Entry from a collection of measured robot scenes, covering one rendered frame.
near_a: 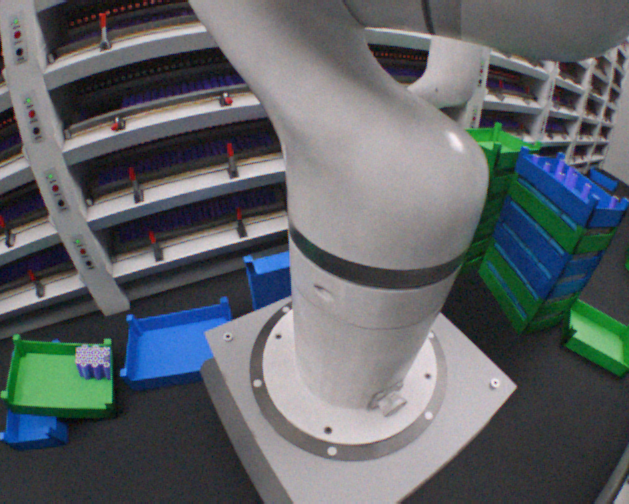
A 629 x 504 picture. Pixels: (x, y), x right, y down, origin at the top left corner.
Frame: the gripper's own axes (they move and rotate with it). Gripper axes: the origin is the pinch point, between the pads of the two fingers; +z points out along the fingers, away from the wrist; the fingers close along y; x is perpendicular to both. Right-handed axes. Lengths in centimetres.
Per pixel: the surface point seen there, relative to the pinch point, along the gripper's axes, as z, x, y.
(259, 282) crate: 2.5, 3.0, 36.7
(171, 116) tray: 4, 46, 22
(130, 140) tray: 15, 46, 24
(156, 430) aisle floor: 43, -14, 39
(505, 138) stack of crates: -93, 1, 19
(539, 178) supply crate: -66, -15, 4
